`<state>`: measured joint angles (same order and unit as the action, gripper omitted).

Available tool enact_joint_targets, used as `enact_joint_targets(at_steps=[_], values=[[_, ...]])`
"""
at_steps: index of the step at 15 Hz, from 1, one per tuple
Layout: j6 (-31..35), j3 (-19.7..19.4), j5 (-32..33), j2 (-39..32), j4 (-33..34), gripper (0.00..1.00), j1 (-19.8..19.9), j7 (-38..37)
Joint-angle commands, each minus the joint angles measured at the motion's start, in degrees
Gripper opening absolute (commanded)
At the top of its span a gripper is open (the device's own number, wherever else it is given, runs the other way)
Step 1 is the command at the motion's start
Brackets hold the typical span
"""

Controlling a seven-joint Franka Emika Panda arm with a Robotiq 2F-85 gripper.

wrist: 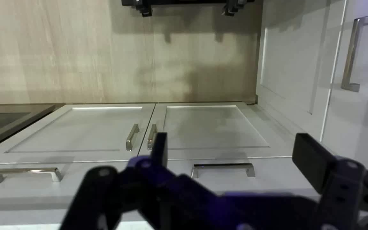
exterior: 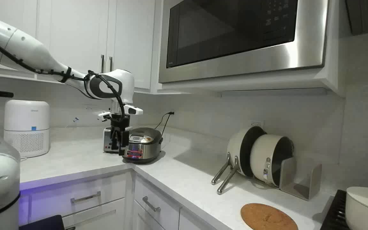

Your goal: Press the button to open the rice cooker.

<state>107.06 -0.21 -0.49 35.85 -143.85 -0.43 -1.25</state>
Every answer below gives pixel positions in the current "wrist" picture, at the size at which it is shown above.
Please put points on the tall white cabinet door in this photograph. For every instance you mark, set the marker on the tall white cabinet door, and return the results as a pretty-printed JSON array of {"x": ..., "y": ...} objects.
[{"x": 295, "y": 65}]

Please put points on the white lower cabinet door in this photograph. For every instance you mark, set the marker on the white lower cabinet door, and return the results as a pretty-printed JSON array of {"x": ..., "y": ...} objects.
[
  {"x": 214, "y": 129},
  {"x": 74, "y": 132}
]

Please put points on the white side cabinet door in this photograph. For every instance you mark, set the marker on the white side cabinet door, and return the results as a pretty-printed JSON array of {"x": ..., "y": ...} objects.
[{"x": 364, "y": 120}]

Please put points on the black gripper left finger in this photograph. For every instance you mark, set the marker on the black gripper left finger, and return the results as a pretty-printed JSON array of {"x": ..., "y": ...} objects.
[{"x": 108, "y": 196}]

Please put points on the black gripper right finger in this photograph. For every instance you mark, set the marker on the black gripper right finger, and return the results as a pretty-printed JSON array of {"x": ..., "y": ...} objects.
[{"x": 338, "y": 183}]

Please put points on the white drawer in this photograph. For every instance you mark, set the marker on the white drawer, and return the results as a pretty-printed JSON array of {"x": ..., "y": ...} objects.
[
  {"x": 278, "y": 180},
  {"x": 22, "y": 194}
]

